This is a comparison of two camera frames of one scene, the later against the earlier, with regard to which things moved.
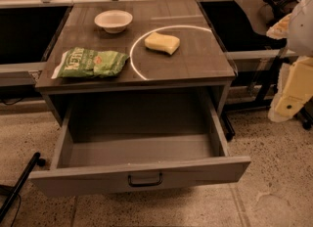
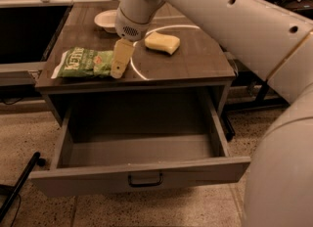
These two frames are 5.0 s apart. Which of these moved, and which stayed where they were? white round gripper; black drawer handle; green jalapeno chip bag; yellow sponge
Moved: white round gripper
Stayed: yellow sponge; black drawer handle; green jalapeno chip bag
